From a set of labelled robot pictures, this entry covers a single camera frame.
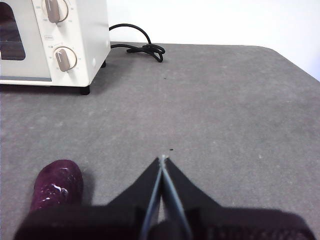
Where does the black oven power cable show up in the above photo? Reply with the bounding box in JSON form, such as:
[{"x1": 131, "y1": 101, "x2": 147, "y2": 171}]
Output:
[{"x1": 108, "y1": 23, "x2": 166, "y2": 63}]

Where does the white toaster oven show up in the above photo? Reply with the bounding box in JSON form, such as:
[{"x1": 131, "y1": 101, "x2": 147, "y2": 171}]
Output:
[{"x1": 0, "y1": 0, "x2": 111, "y2": 96}]

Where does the beige oven knob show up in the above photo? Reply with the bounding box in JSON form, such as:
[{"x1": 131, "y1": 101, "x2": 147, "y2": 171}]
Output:
[
  {"x1": 52, "y1": 45, "x2": 78, "y2": 74},
  {"x1": 40, "y1": 0, "x2": 70, "y2": 24}
]

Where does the purple sweet potato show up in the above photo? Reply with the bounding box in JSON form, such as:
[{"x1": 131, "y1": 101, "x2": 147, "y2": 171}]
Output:
[{"x1": 29, "y1": 159, "x2": 85, "y2": 214}]

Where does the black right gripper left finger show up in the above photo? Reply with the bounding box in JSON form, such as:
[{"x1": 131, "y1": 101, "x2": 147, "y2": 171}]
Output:
[{"x1": 13, "y1": 156, "x2": 163, "y2": 240}]

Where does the oven door with beige handle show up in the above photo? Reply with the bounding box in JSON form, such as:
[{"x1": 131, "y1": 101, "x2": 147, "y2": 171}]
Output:
[{"x1": 0, "y1": 0, "x2": 53, "y2": 82}]

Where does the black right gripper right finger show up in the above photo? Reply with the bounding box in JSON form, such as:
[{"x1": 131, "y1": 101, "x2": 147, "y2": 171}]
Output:
[{"x1": 162, "y1": 156, "x2": 316, "y2": 240}]

